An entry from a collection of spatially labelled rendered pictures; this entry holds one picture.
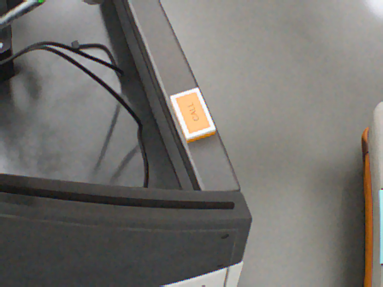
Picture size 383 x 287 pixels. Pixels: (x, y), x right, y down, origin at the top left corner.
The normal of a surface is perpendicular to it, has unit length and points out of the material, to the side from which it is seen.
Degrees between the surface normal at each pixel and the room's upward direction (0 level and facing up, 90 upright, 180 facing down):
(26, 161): 0
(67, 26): 0
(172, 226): 90
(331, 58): 0
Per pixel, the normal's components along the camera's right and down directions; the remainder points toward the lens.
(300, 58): 0.00, -0.42
